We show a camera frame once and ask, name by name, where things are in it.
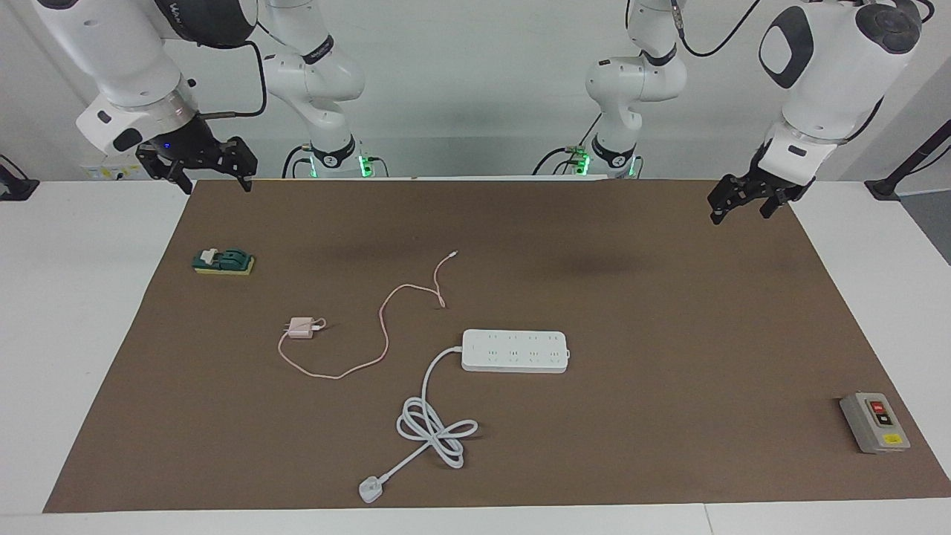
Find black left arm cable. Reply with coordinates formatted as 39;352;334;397
669;0;762;59

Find pink charging cable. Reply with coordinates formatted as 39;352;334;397
277;250;460;380

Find white power strip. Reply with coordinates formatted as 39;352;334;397
461;329;571;374

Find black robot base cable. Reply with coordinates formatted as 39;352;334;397
532;134;595;177
282;145;313;179

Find black table clamp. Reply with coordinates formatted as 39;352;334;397
0;155;39;201

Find grey on-off switch box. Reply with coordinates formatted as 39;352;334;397
840;392;912;455

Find white wall outlet box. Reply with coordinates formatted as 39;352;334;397
80;158;147;181

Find brown table mat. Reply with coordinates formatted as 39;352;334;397
42;178;951;513

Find green knife switch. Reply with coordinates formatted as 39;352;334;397
192;247;256;277

